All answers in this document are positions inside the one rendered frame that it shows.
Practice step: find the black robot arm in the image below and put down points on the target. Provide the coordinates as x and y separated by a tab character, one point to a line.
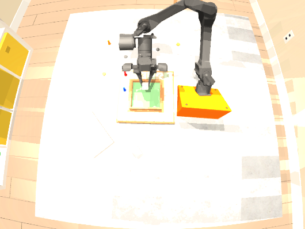
207	12

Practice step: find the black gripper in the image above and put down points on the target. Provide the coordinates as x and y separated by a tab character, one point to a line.
162	67

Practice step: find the white die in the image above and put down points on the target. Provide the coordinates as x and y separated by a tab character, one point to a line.
144	85

